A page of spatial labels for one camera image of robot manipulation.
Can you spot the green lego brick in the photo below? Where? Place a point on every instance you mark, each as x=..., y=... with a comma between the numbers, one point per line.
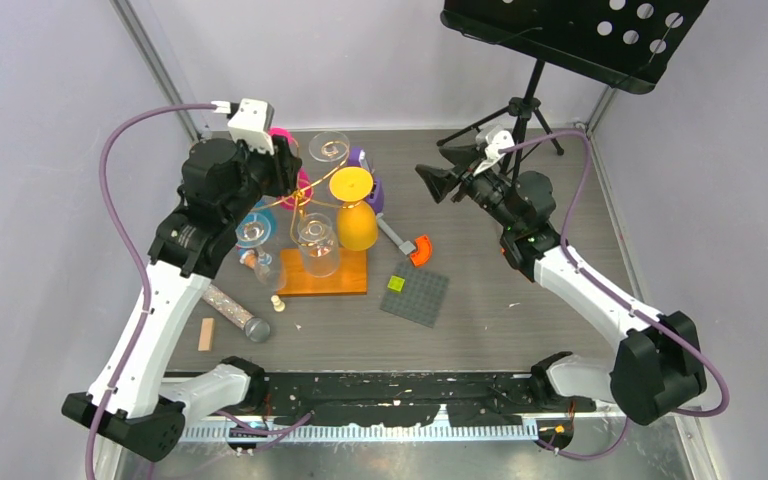
x=396, y=283

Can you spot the clear wine glass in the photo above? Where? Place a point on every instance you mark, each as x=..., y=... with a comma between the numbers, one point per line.
x=269, y=269

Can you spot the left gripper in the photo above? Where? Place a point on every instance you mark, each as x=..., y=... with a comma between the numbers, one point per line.
x=283, y=165

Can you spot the blue plastic goblet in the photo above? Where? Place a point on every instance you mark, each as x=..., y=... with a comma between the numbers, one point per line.
x=265, y=218

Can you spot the small orange curved piece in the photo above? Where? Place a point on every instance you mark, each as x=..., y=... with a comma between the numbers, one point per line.
x=422, y=252

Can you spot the black music stand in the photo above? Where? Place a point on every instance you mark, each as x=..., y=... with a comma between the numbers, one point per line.
x=625, y=45

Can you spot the cream chess pawn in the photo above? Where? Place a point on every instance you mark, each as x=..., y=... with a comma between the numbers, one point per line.
x=278, y=303

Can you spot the grey lego baseplate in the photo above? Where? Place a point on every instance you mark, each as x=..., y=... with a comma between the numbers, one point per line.
x=422, y=297

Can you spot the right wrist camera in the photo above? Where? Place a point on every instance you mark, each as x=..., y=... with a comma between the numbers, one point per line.
x=492, y=140

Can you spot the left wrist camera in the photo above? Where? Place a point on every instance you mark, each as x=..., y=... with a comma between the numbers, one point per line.
x=249, y=121

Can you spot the small clown figurine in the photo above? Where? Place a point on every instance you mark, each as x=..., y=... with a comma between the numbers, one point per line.
x=248, y=258

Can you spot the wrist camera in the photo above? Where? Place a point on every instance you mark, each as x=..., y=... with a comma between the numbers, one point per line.
x=492, y=140
x=249, y=121

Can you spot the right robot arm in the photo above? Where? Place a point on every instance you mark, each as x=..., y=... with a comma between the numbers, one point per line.
x=656, y=367

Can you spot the gold wire glass rack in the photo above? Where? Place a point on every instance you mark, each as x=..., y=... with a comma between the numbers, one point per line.
x=313, y=196

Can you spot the orange plastic goblet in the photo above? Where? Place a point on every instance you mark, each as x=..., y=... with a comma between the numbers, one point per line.
x=356, y=225

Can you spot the glitter tube with cap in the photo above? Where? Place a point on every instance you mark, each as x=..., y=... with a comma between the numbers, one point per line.
x=255, y=328

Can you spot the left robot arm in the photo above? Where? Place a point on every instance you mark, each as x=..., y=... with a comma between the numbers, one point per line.
x=222, y=181

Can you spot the small wooden block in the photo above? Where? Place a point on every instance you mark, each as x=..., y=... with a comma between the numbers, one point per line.
x=206, y=335

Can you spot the grey plastic bar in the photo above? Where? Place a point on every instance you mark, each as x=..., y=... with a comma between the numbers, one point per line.
x=406, y=247

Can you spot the clear champagne flute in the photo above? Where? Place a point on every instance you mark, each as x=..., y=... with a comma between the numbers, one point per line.
x=332, y=147

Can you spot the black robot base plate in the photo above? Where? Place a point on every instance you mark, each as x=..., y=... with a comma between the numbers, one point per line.
x=401, y=399

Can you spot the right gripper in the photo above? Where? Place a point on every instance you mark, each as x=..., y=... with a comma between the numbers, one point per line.
x=442, y=182

